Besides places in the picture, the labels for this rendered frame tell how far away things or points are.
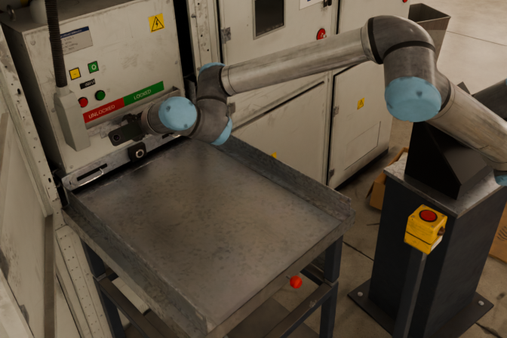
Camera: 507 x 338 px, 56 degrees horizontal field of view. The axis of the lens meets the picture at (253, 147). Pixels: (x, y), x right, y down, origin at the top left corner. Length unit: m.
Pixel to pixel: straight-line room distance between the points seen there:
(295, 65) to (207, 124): 0.29
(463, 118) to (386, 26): 0.29
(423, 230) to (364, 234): 1.25
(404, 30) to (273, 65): 0.35
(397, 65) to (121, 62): 0.87
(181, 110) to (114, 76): 0.37
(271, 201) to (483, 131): 0.64
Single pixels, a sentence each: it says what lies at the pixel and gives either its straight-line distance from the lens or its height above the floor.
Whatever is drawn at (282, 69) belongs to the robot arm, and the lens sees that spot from 1.28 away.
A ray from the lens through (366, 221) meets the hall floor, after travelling 2.73.
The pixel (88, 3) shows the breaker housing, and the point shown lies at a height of 1.39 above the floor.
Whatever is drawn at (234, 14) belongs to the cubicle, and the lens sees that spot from 1.76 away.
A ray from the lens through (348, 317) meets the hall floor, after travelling 2.30.
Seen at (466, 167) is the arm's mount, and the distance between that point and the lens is 1.77.
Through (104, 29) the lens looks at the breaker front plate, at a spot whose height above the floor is 1.33.
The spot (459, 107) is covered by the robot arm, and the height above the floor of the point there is 1.26.
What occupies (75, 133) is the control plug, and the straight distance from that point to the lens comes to 1.46.
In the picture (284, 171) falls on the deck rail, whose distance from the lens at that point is 1.58.
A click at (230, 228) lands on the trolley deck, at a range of 1.43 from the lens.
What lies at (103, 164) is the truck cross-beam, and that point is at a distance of 1.68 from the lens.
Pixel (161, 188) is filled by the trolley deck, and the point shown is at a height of 0.85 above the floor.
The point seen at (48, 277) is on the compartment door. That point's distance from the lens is 1.44.
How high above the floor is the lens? 1.84
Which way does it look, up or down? 34 degrees down
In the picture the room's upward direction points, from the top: 2 degrees counter-clockwise
